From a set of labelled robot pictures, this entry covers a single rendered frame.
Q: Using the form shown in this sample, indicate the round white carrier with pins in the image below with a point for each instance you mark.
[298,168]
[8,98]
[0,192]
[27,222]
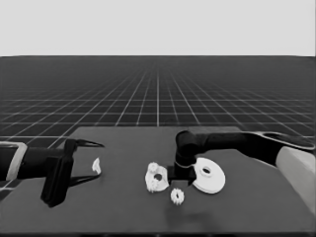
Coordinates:
[163,185]

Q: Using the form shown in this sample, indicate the small white T-shaped piece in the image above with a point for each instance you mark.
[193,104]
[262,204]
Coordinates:
[96,166]

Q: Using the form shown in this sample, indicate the small white toothed gear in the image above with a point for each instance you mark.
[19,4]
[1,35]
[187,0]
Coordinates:
[151,170]
[149,187]
[181,198]

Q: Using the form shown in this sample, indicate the large thick white disc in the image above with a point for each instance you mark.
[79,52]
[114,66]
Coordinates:
[212,184]

